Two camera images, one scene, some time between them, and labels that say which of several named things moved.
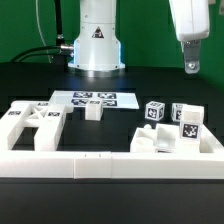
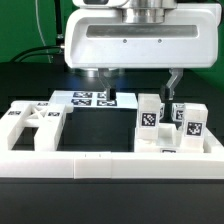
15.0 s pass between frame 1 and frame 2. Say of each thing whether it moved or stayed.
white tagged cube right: stayed
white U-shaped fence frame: stayed
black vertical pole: stayed
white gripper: moved
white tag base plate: stayed
